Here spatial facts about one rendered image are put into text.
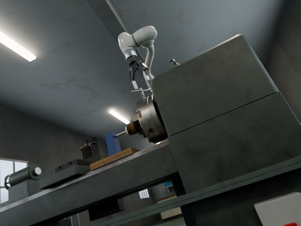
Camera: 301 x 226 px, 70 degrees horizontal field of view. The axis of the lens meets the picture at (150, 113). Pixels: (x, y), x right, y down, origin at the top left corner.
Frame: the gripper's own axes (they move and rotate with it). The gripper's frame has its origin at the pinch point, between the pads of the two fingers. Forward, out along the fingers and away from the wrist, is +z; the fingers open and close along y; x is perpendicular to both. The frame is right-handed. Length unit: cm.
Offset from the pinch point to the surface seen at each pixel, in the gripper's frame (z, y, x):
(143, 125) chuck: 31.6, -4.7, 18.2
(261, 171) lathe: 73, -60, 18
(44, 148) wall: -63, 444, -83
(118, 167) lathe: 49, 12, 34
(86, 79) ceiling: -150, 263, -136
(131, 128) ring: 27.9, 11.4, 14.1
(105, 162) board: 44, 18, 38
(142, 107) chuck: 20.4, -6.8, 15.3
